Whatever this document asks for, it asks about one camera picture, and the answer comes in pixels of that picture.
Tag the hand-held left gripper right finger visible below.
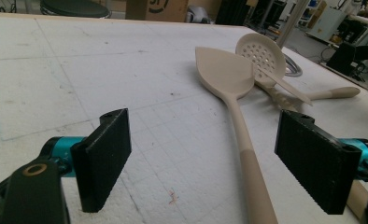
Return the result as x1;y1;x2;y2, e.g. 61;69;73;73
274;109;362;216

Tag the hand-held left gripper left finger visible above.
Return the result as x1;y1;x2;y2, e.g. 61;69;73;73
70;107;133;214

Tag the beige slotted turner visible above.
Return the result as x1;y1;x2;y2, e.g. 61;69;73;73
255;81;361;113

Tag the beige perforated skimmer spoon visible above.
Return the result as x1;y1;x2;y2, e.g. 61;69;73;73
235;33;314;106

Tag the beige pointed spatula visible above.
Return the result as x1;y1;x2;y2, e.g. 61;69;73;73
194;46;279;224

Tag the metal utensil stand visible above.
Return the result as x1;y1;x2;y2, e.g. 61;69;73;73
276;0;311;77

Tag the white foam mat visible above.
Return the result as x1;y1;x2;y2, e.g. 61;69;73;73
0;13;368;224

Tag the black device on stand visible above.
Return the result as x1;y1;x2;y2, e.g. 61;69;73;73
326;41;368;77

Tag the white machine cabinet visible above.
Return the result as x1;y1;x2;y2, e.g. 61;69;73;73
307;6;348;42

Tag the black round stool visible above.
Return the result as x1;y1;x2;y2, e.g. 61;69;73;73
40;0;111;19

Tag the cardboard box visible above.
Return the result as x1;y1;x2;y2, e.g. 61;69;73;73
125;0;190;22

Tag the grey rounded device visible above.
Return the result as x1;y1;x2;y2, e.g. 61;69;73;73
186;5;212;24

